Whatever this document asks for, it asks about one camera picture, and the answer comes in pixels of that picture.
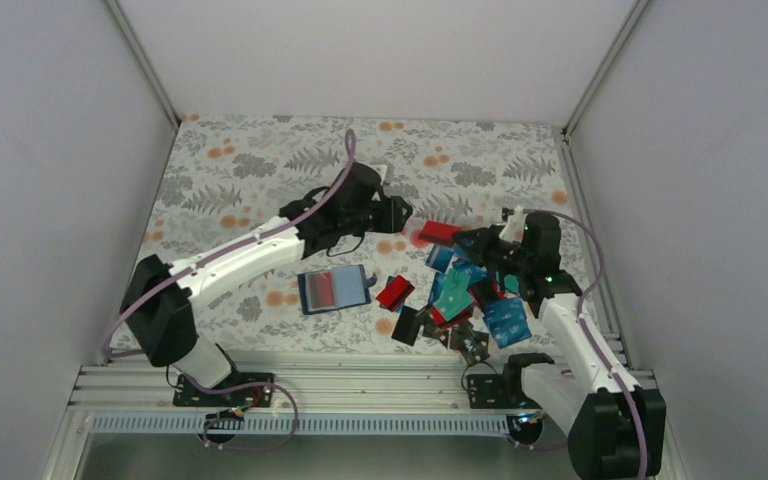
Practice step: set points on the blue card right pile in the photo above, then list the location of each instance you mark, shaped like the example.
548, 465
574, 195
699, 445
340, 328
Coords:
506, 321

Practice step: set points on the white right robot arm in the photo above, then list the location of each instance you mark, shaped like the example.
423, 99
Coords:
614, 426

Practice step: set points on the aluminium rail frame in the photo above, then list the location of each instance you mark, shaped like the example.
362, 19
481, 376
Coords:
315, 383

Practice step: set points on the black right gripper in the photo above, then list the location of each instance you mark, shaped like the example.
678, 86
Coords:
482, 238

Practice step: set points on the black card lower pile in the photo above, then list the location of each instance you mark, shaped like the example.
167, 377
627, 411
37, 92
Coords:
406, 329

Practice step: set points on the grey slotted cable duct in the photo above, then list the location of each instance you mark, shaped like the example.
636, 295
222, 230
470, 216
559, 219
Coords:
308, 424

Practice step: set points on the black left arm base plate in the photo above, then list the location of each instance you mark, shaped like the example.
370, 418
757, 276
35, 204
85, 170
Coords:
245, 389

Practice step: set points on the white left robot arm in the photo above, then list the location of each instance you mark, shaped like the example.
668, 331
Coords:
162, 298

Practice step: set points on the floral patterned table mat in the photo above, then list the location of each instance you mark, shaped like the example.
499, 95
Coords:
229, 174

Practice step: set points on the black patterned card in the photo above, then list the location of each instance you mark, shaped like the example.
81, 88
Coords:
472, 345

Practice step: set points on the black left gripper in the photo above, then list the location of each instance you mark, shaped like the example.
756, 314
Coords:
392, 221

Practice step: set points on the teal card in pile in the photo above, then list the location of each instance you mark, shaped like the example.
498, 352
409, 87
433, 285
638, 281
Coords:
454, 295

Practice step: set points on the dark blue card holder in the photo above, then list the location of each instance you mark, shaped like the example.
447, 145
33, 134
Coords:
351, 287

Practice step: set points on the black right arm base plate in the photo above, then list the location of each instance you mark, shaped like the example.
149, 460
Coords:
492, 392

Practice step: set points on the red card left of pile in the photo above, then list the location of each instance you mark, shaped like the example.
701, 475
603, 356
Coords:
394, 293

